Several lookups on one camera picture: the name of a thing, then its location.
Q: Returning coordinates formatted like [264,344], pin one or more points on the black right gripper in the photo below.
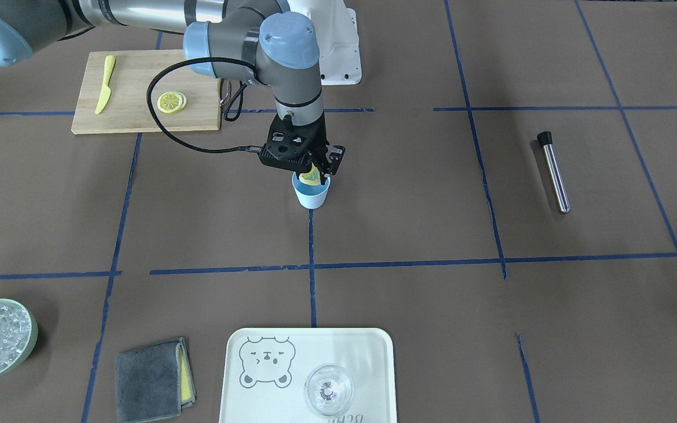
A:
[319,141]

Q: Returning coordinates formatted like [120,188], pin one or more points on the yellow lemon slice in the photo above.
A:
[312,177]

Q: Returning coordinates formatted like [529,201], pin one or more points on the steel muddler black tip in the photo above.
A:
[545,141]

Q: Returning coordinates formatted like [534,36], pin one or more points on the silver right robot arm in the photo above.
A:
[261,43]

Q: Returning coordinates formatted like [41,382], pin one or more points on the light blue cup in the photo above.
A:
[310,197]

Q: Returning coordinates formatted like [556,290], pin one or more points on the remaining lemon slices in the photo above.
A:
[171,102]

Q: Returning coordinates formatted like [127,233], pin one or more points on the cream bear tray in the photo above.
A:
[266,368]

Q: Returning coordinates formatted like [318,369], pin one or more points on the clear wine glass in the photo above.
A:
[329,391]

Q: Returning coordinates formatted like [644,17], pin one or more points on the yellow plastic knife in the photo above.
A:
[105,91]

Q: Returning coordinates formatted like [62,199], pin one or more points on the grey folded cloth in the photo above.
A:
[154,382]

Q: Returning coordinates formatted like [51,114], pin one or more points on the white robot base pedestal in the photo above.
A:
[337,38]

